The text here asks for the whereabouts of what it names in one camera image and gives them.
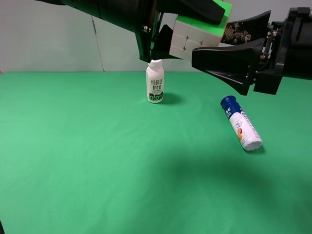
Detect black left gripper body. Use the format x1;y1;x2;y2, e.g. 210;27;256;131
135;0;163;62

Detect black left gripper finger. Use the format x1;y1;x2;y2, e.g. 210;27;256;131
156;0;225;25
150;25;183;60

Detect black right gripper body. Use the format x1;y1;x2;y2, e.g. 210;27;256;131
248;7;312;95

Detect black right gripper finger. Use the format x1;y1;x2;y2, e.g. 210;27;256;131
192;39;265;96
221;11;271;45

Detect colourful puzzle cube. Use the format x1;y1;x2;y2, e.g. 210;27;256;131
169;0;233;61

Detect white milk bottle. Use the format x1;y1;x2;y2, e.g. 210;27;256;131
146;59;164;103

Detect blue capped white bottle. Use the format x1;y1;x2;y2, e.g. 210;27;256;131
220;96;263;151

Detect green table cloth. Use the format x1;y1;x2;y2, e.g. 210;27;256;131
0;73;312;234

